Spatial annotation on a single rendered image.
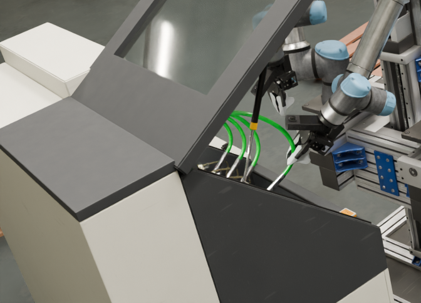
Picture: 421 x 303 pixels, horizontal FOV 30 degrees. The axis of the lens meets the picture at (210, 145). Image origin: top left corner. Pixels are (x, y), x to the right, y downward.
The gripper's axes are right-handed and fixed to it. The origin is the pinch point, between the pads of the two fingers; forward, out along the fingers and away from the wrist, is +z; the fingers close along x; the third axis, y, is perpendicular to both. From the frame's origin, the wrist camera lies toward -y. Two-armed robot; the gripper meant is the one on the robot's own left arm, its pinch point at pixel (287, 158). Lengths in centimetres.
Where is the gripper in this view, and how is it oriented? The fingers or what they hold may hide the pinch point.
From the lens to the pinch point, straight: 244.1
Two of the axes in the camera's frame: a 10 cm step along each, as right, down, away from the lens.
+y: 8.8, 3.6, 3.2
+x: 0.0, -6.6, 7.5
